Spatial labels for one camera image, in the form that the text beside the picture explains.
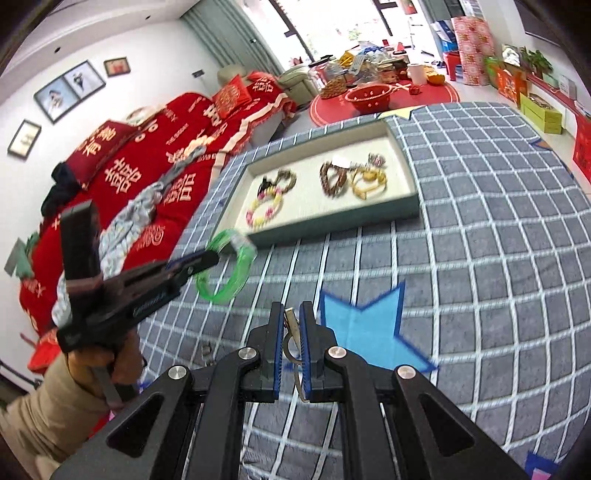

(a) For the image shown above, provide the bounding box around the row of red gift boxes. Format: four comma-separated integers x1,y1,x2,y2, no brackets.
480,55,591,195

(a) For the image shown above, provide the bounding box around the grey-green curtain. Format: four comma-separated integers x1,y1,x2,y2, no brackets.
180,9,287,81

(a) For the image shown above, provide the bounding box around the potted green plant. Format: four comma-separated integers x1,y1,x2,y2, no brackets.
519,46,552,79

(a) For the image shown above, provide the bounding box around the red round table mat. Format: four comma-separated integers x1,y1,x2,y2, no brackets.
308,80,461,127

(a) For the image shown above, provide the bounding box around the grey checked star mat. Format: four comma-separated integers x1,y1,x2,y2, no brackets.
134,102,591,480

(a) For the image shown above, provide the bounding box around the clear plastic jar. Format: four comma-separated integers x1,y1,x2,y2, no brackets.
314,58,342,88

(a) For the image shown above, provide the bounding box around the person's left hand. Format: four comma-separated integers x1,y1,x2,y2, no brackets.
67,330,145,404

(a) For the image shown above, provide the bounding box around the grey-green shallow tray box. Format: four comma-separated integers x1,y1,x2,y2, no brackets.
211,121,421,250

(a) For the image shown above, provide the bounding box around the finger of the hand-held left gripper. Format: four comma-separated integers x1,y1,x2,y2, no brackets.
108,252,221,301
164,251,208,273

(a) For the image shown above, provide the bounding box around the grey braided cloth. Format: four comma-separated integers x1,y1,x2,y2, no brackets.
51,145,218,328

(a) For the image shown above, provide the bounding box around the blue white box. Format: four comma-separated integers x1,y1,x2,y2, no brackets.
431,21,460,54

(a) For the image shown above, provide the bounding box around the red plastic bowl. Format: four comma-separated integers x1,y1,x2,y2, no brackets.
345,83,392,114

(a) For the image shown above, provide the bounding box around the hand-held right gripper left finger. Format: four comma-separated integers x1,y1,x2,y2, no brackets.
48,302,287,480

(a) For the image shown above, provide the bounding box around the red plastic stool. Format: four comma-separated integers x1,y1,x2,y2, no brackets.
443,52,465,81

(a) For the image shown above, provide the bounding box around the black television screen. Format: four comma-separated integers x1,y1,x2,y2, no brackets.
524,0,591,47

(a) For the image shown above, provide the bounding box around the person's left forearm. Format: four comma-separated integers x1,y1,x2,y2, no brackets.
0,355,116,467

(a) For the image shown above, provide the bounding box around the beige hair clip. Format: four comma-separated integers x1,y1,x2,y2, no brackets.
283,307,309,403

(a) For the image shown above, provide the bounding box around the brown spiral hair tie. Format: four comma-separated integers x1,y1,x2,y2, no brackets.
320,161,349,198

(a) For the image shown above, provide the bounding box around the beige armchair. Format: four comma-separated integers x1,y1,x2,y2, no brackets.
277,65,319,100

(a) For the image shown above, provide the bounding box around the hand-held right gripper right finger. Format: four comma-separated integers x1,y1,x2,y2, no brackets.
299,301,532,480

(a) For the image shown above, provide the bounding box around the green translucent bangle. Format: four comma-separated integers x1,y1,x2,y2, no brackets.
195,229,257,304

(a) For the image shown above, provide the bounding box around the dark cloth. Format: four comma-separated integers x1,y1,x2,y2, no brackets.
41,164,88,217

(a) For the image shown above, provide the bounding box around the red patterned gift box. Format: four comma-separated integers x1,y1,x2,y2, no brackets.
451,16,492,86

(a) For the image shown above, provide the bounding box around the braided olive bracelet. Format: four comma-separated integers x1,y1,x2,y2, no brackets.
272,168,297,195

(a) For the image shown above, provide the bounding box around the yellow hair tie with bead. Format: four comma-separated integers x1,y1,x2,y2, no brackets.
348,167,387,200

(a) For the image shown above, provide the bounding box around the black double picture frame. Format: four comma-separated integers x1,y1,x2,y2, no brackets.
34,60,107,124

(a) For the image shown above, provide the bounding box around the pile of snack packets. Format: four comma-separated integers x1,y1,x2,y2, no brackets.
318,41,411,88

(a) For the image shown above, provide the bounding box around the red patterned cushion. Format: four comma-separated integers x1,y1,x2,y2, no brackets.
213,76,252,120

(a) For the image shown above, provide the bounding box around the pink bead bracelet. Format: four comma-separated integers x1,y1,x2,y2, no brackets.
245,191,284,229

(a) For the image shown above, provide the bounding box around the black framed white picture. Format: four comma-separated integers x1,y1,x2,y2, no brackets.
7,119,42,160

